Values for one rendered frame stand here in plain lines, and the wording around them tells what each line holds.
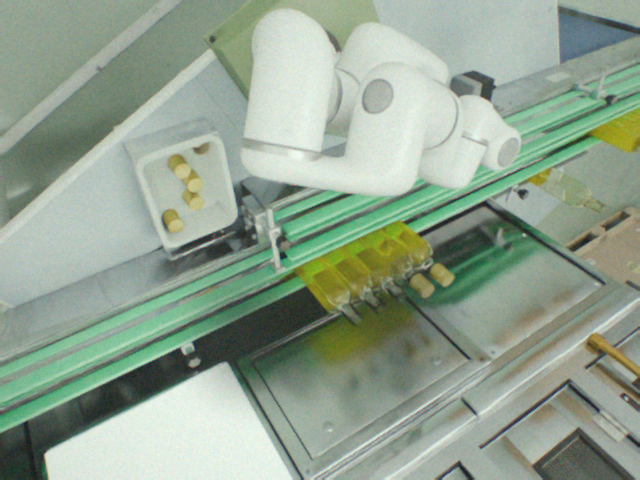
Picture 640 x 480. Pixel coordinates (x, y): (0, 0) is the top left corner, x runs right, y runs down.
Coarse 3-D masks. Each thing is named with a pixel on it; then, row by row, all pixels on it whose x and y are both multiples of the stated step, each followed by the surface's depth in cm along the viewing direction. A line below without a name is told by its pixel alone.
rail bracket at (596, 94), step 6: (600, 78) 130; (570, 84) 138; (576, 84) 137; (582, 84) 137; (600, 84) 131; (576, 90) 137; (582, 90) 136; (588, 90) 135; (594, 90) 133; (600, 90) 132; (594, 96) 133; (600, 96) 132; (606, 96) 131; (612, 96) 129; (612, 102) 130
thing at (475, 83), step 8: (472, 72) 129; (456, 80) 127; (464, 80) 125; (472, 80) 125; (480, 80) 125; (488, 80) 124; (456, 88) 128; (464, 88) 125; (472, 88) 123; (480, 88) 124; (488, 88) 126; (480, 96) 126; (488, 96) 127
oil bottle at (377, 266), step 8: (360, 240) 111; (344, 248) 110; (352, 248) 109; (360, 248) 109; (368, 248) 109; (352, 256) 108; (360, 256) 107; (368, 256) 107; (376, 256) 107; (360, 264) 106; (368, 264) 105; (376, 264) 105; (384, 264) 105; (368, 272) 104; (376, 272) 103; (384, 272) 103; (392, 272) 104; (376, 280) 103; (384, 280) 103; (376, 288) 104
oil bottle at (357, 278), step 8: (328, 256) 108; (336, 256) 107; (344, 256) 107; (328, 264) 107; (336, 264) 105; (344, 264) 105; (352, 264) 105; (336, 272) 105; (344, 272) 103; (352, 272) 103; (360, 272) 103; (344, 280) 103; (352, 280) 101; (360, 280) 101; (368, 280) 102; (352, 288) 101; (360, 288) 101; (368, 288) 101; (352, 296) 102; (360, 296) 101
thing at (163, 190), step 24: (192, 144) 89; (216, 144) 92; (144, 168) 94; (168, 168) 97; (192, 168) 100; (216, 168) 99; (144, 192) 89; (168, 192) 100; (216, 192) 106; (192, 216) 105; (216, 216) 105; (168, 240) 99; (192, 240) 101
